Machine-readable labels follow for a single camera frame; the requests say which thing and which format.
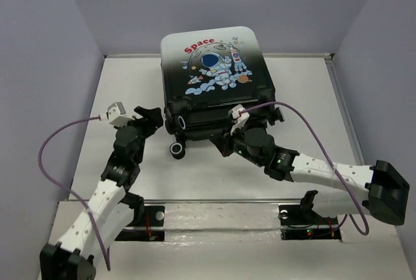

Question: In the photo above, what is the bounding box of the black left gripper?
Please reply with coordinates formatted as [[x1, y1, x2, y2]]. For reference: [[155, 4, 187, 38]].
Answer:
[[114, 107, 163, 163]]

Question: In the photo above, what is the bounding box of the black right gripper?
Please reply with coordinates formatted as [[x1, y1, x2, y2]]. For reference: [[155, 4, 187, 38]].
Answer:
[[209, 121, 265, 167]]

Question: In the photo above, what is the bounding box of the black hard-shell suitcase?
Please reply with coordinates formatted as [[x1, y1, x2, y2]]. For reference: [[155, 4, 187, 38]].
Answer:
[[161, 26, 276, 159]]

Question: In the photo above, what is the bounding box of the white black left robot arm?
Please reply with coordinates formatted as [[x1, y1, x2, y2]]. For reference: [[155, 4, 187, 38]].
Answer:
[[38, 102, 163, 279]]

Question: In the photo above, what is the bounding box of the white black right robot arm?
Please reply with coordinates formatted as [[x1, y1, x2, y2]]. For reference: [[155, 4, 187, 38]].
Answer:
[[210, 127, 410, 226]]

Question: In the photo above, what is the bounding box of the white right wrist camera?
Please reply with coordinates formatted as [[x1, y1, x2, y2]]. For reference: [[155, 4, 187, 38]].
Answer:
[[228, 105, 250, 135]]

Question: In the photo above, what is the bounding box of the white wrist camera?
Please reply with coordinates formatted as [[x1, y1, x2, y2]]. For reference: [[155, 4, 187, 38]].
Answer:
[[99, 102, 132, 128], [228, 105, 250, 135]]

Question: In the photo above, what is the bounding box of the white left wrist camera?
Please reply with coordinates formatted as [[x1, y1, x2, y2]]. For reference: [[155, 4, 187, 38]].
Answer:
[[99, 102, 132, 128]]

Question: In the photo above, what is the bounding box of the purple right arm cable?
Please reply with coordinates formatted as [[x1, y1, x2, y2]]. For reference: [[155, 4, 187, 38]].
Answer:
[[242, 102, 370, 236]]

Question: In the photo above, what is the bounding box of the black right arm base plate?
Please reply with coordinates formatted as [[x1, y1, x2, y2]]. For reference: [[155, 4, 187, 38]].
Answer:
[[278, 190, 342, 241]]

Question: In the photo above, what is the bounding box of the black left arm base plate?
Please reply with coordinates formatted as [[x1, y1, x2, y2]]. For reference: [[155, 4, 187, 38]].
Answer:
[[115, 205, 165, 242]]

